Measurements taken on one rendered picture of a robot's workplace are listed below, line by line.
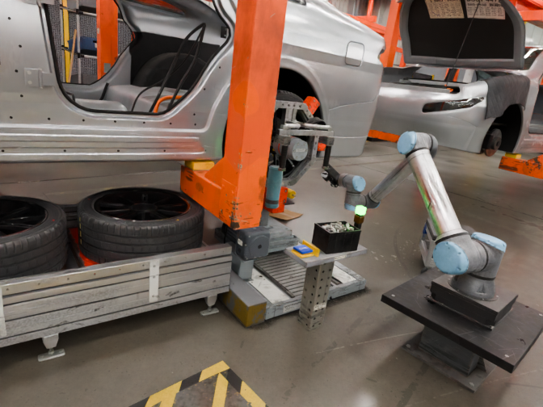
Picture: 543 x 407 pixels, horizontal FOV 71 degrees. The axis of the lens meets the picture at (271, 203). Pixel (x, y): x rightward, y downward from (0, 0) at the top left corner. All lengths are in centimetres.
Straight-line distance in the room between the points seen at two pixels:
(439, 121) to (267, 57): 304
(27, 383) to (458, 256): 183
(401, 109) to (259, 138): 310
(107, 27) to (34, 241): 284
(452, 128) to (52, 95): 375
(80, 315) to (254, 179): 97
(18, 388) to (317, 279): 134
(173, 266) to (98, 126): 78
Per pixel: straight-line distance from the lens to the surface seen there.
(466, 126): 460
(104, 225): 198
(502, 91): 479
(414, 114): 464
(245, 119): 175
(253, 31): 175
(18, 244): 185
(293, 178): 257
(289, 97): 252
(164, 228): 194
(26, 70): 202
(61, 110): 206
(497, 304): 208
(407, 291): 212
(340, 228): 198
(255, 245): 220
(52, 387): 187
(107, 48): 433
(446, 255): 187
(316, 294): 203
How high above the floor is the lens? 125
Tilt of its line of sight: 18 degrees down
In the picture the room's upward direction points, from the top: 7 degrees clockwise
